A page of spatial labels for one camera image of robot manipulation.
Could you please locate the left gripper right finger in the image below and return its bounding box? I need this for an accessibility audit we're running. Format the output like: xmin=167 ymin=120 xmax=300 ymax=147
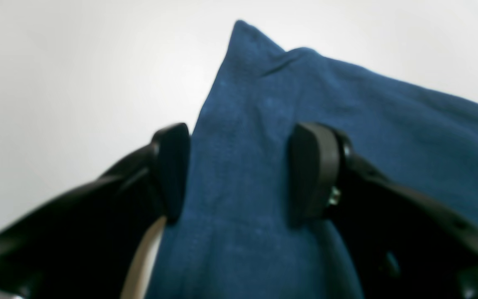
xmin=289 ymin=123 xmax=478 ymax=299

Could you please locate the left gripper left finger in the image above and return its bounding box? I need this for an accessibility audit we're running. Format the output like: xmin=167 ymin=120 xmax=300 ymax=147
xmin=0 ymin=123 xmax=191 ymax=299

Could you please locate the dark blue t-shirt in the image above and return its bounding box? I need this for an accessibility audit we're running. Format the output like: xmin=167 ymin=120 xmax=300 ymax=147
xmin=146 ymin=20 xmax=478 ymax=299

